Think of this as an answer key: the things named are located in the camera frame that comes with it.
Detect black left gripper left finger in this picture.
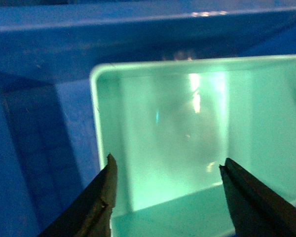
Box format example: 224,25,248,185
39,154,117,237

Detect teal plastic bin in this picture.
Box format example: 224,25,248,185
90,55,296,237

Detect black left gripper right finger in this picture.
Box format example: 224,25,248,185
219,158,296,237

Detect blue plastic crate left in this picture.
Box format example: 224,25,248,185
0,0,296,237

